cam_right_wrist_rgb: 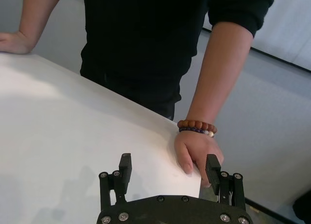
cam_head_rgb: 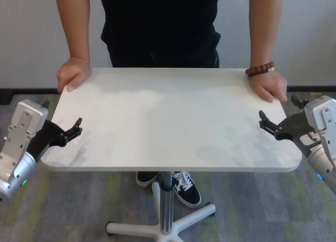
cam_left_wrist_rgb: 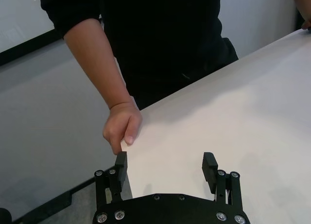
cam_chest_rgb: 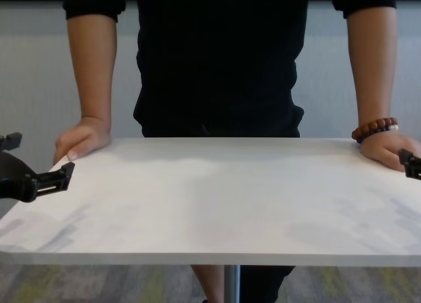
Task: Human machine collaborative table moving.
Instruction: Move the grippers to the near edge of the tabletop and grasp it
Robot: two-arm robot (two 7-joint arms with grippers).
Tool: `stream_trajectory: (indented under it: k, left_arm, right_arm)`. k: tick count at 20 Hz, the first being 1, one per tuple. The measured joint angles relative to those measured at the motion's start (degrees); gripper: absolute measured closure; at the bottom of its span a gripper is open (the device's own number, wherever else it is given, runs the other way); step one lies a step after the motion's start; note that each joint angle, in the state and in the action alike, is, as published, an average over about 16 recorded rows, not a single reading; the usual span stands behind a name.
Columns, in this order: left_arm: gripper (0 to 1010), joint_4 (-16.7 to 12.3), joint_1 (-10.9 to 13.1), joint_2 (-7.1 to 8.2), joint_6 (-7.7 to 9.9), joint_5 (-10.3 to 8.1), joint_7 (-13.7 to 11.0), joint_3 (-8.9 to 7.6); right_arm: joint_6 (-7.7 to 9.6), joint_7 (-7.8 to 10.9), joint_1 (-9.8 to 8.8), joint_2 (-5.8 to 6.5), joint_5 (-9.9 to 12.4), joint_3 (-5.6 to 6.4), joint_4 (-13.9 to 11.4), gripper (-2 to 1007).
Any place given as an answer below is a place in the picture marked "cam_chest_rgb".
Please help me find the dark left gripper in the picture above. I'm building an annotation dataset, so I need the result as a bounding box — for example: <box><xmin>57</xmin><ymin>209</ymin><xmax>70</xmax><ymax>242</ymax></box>
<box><xmin>0</xmin><ymin>131</ymin><xmax>76</xmax><ymax>204</ymax></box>

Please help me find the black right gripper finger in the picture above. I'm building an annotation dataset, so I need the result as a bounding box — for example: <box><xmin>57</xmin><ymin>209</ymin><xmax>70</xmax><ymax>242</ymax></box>
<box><xmin>397</xmin><ymin>148</ymin><xmax>421</xmax><ymax>181</ymax></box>

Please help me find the white pedestal table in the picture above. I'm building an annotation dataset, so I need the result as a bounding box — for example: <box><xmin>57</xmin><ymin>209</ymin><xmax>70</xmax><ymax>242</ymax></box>
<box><xmin>0</xmin><ymin>137</ymin><xmax>421</xmax><ymax>303</ymax></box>

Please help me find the person's right forearm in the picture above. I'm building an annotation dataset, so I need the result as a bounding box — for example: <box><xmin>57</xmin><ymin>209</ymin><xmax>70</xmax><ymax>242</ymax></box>
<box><xmin>66</xmin><ymin>12</ymin><xmax>118</xmax><ymax>126</ymax></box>

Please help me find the person's left forearm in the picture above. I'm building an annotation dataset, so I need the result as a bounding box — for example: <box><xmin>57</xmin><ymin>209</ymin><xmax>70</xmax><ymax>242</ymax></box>
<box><xmin>345</xmin><ymin>7</ymin><xmax>398</xmax><ymax>126</ymax></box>

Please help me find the person's left hand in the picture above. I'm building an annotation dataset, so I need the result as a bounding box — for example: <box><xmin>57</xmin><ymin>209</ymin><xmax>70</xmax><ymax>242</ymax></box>
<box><xmin>358</xmin><ymin>130</ymin><xmax>421</xmax><ymax>172</ymax></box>

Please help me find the person's right hand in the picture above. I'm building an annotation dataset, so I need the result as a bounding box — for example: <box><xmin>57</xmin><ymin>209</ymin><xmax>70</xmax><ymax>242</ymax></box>
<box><xmin>53</xmin><ymin>116</ymin><xmax>112</xmax><ymax>166</ymax></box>

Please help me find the black sweatshirt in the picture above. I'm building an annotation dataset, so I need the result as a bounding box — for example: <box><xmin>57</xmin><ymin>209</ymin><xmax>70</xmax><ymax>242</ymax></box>
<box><xmin>62</xmin><ymin>0</ymin><xmax>402</xmax><ymax>126</ymax></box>

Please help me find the person's right lower leg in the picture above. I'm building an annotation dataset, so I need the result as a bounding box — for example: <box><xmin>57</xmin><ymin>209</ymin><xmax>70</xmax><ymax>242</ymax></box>
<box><xmin>190</xmin><ymin>265</ymin><xmax>228</xmax><ymax>303</ymax></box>

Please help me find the dark blue bead bracelet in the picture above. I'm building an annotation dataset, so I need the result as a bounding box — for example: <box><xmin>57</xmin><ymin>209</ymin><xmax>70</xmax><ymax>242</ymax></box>
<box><xmin>355</xmin><ymin>125</ymin><xmax>401</xmax><ymax>145</ymax></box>

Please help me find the brown wooden bead bracelet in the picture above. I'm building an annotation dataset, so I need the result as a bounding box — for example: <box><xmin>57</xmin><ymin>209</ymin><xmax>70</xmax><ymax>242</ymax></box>
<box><xmin>351</xmin><ymin>117</ymin><xmax>399</xmax><ymax>140</ymax></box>

